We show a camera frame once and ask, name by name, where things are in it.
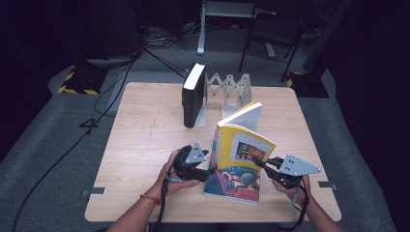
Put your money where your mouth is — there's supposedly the orange wrist bracelet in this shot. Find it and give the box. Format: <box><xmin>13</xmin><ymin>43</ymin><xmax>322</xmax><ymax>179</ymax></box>
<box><xmin>139</xmin><ymin>193</ymin><xmax>161</xmax><ymax>206</ymax></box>

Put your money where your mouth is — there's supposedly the black metal chair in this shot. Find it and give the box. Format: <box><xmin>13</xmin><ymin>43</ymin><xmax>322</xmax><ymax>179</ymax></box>
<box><xmin>238</xmin><ymin>12</ymin><xmax>305</xmax><ymax>83</ymax></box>

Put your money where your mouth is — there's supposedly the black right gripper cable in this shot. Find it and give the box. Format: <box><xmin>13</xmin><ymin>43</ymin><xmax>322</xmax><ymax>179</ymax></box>
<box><xmin>279</xmin><ymin>178</ymin><xmax>311</xmax><ymax>232</ymax></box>

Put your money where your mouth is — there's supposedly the dark equipment cabinet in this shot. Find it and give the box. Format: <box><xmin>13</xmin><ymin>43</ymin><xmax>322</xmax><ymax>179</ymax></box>
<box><xmin>75</xmin><ymin>0</ymin><xmax>144</xmax><ymax>62</ymax></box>

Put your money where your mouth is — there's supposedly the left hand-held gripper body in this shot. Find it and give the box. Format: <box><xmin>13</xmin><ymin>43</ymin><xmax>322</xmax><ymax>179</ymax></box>
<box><xmin>173</xmin><ymin>141</ymin><xmax>208</xmax><ymax>182</ymax></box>

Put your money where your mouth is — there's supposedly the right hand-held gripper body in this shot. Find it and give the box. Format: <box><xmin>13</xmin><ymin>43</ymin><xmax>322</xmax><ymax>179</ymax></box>
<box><xmin>264</xmin><ymin>154</ymin><xmax>323</xmax><ymax>190</ymax></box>

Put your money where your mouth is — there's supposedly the black yellow striped stand base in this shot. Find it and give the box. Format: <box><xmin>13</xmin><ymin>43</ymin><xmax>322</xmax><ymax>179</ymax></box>
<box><xmin>285</xmin><ymin>71</ymin><xmax>331</xmax><ymax>99</ymax></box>
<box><xmin>57</xmin><ymin>67</ymin><xmax>109</xmax><ymax>97</ymax></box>

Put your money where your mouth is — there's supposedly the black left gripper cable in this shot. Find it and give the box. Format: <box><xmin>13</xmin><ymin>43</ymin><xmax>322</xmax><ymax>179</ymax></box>
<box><xmin>154</xmin><ymin>175</ymin><xmax>172</xmax><ymax>232</ymax></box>

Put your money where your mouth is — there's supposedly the yellow cover book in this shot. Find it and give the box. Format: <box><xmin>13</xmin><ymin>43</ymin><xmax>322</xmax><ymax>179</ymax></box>
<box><xmin>209</xmin><ymin>100</ymin><xmax>278</xmax><ymax>171</ymax></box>

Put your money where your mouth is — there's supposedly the dark slanted stand post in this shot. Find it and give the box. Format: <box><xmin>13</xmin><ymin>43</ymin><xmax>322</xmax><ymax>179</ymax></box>
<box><xmin>302</xmin><ymin>0</ymin><xmax>354</xmax><ymax>73</ymax></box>

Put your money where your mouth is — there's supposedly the long black floor cable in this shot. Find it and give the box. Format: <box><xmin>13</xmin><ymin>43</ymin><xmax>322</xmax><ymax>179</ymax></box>
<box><xmin>11</xmin><ymin>52</ymin><xmax>141</xmax><ymax>232</ymax></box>

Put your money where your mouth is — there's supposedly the short black floor cable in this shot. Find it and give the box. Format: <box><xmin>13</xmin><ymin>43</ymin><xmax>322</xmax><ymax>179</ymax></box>
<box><xmin>141</xmin><ymin>46</ymin><xmax>187</xmax><ymax>79</ymax></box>

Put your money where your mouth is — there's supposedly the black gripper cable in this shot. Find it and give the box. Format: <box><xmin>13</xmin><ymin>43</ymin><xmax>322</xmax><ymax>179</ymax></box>
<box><xmin>154</xmin><ymin>175</ymin><xmax>172</xmax><ymax>232</ymax></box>
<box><xmin>279</xmin><ymin>178</ymin><xmax>311</xmax><ymax>232</ymax></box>

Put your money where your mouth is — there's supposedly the black book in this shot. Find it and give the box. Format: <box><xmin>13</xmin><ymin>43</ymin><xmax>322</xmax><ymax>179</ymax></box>
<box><xmin>181</xmin><ymin>62</ymin><xmax>207</xmax><ymax>129</ymax></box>

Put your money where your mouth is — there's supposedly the person's right hand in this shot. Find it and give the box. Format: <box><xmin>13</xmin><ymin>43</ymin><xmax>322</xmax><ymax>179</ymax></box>
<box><xmin>271</xmin><ymin>174</ymin><xmax>312</xmax><ymax>208</ymax></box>

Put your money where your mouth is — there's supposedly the grey expandable metal bookend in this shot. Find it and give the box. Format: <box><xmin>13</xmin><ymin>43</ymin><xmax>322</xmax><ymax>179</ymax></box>
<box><xmin>194</xmin><ymin>72</ymin><xmax>253</xmax><ymax>129</ymax></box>

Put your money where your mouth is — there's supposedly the tangled floor cable bundle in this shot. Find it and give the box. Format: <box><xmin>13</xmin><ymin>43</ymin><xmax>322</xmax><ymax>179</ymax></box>
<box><xmin>143</xmin><ymin>23</ymin><xmax>202</xmax><ymax>49</ymax></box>

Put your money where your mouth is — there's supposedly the person's left hand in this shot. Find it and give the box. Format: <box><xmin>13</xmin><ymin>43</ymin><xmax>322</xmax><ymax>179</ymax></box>
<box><xmin>149</xmin><ymin>148</ymin><xmax>201</xmax><ymax>203</ymax></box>

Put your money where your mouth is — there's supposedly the grey metal desk frame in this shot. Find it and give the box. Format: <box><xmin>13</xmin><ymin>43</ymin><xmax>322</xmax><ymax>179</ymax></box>
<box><xmin>196</xmin><ymin>0</ymin><xmax>278</xmax><ymax>59</ymax></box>

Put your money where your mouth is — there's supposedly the colourful illustrated cover book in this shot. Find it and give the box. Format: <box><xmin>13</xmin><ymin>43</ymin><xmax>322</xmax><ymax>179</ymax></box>
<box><xmin>203</xmin><ymin>165</ymin><xmax>261</xmax><ymax>205</ymax></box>

